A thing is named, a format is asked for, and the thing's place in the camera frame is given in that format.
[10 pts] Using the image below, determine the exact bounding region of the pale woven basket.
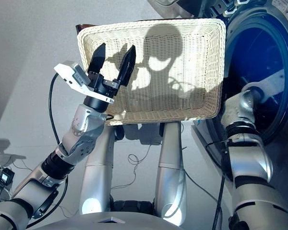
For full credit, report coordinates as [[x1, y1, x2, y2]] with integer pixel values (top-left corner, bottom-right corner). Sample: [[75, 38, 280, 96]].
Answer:
[[76, 18, 227, 127]]

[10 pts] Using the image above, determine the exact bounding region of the round glass washing machine door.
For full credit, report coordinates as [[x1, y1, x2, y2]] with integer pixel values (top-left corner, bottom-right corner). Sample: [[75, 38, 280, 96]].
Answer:
[[147, 0, 195, 19]]

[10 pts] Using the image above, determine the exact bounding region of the washing machine door hinge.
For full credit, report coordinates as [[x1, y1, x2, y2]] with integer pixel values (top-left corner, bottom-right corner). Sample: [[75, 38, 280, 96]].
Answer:
[[216, 0, 252, 15]]

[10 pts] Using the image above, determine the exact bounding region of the washing machine drum opening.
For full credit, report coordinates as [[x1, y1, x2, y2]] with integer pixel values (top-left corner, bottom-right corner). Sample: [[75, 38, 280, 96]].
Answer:
[[224, 13, 288, 144]]

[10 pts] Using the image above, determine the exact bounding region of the grey washing machine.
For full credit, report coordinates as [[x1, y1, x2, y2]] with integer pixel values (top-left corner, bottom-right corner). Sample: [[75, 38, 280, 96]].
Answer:
[[147, 0, 288, 230]]

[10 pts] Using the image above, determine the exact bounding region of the silver robot leg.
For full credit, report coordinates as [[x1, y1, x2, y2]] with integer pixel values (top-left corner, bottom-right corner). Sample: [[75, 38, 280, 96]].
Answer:
[[79, 124, 116, 215], [155, 122, 187, 226]]

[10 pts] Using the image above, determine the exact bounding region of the black power adapter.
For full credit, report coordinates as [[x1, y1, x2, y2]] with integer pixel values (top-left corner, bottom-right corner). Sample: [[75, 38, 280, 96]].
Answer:
[[0, 167, 15, 185]]

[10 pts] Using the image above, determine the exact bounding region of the silver robot torso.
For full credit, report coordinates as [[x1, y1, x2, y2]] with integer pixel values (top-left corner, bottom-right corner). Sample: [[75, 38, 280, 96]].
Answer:
[[31, 200, 183, 230]]

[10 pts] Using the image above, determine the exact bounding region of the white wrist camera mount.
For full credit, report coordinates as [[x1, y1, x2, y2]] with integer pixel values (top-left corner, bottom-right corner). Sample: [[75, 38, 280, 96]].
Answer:
[[53, 61, 115, 104], [259, 69, 287, 96]]

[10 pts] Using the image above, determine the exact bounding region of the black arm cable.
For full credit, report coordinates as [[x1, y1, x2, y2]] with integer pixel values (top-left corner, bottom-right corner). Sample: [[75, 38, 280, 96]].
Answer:
[[205, 140, 231, 230], [26, 73, 69, 228]]

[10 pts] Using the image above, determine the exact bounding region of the thin grey floor wire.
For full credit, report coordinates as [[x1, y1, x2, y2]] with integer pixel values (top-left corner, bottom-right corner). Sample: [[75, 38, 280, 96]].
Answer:
[[111, 143, 154, 190], [0, 143, 33, 207]]

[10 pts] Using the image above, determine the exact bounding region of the thin black floor cable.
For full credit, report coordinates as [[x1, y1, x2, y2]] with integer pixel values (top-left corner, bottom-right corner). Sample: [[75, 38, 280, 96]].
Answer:
[[182, 146, 219, 203]]

